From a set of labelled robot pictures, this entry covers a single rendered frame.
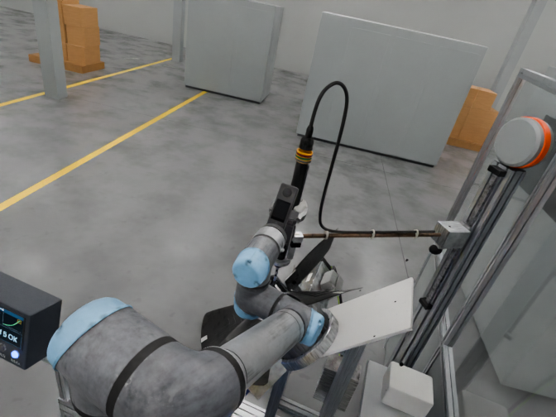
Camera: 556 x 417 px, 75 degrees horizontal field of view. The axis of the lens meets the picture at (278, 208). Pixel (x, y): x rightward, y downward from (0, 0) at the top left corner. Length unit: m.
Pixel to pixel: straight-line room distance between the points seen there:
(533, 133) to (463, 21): 12.31
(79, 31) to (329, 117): 5.42
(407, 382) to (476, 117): 7.93
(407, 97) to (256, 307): 6.04
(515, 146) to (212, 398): 1.14
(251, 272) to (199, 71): 8.03
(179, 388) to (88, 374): 0.12
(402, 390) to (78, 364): 1.25
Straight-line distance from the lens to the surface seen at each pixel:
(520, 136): 1.35
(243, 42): 8.30
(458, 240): 1.41
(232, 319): 1.45
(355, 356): 1.45
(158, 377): 0.49
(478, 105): 9.08
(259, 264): 0.76
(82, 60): 9.17
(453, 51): 6.70
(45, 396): 2.62
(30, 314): 1.25
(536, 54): 14.38
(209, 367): 0.52
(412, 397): 1.59
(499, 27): 13.89
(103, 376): 0.52
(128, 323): 0.54
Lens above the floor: 2.13
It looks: 30 degrees down
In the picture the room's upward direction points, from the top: 12 degrees clockwise
